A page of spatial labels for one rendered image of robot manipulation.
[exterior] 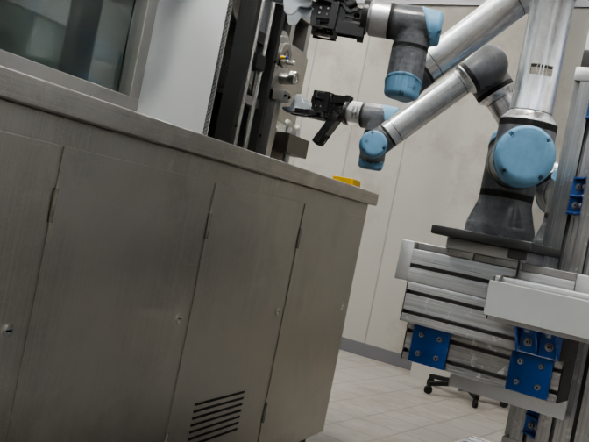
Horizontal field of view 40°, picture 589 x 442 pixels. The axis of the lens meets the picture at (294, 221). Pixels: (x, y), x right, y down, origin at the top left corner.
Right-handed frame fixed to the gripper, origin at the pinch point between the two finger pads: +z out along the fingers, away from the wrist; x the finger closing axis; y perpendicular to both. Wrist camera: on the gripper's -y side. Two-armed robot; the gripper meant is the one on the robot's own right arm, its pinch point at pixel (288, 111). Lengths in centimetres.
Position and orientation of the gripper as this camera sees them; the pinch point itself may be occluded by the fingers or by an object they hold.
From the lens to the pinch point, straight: 251.4
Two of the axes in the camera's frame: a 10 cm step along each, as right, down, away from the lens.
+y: 1.9, -9.8, -0.1
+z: -9.0, -1.8, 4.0
